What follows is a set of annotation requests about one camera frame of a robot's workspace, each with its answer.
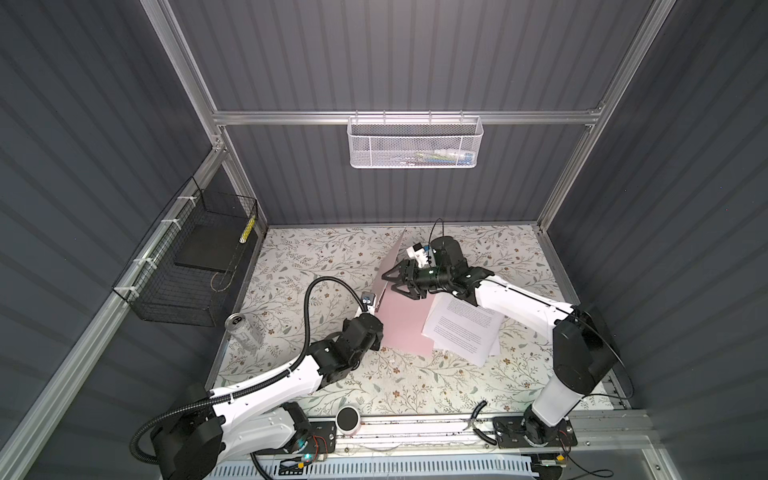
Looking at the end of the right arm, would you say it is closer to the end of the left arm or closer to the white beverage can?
the end of the left arm

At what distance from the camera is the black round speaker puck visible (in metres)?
0.72

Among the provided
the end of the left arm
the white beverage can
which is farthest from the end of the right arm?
the white beverage can
